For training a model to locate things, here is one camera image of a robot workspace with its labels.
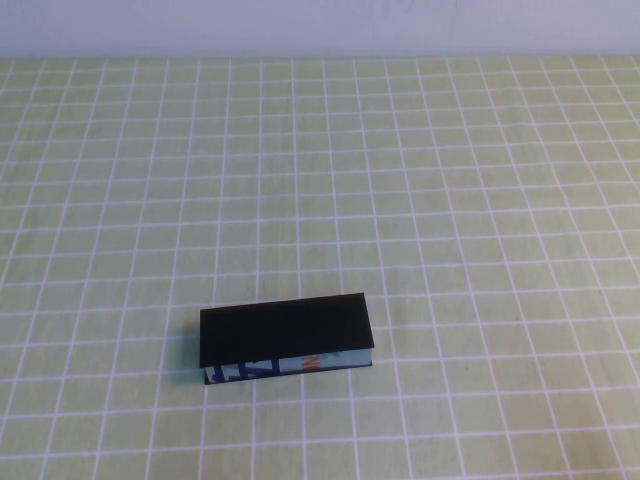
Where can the black glasses case blue print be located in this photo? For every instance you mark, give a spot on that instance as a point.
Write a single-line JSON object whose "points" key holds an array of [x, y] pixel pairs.
{"points": [[285, 325]]}

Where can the green checkered tablecloth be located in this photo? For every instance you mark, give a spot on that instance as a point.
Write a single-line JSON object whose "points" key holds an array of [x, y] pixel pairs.
{"points": [[150, 175]]}

